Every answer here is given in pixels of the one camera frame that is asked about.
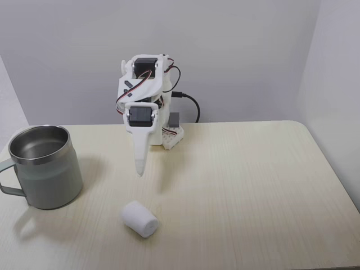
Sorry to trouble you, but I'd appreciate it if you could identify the white gauze dressing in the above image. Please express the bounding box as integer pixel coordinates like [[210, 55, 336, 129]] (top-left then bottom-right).
[[120, 200, 160, 240]]

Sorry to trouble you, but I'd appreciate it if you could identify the grey-green steel mug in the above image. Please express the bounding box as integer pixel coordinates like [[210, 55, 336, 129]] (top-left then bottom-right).
[[0, 125, 84, 210]]

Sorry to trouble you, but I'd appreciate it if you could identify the black power cable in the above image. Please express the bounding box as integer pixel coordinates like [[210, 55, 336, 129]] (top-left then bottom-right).
[[173, 91, 201, 124]]

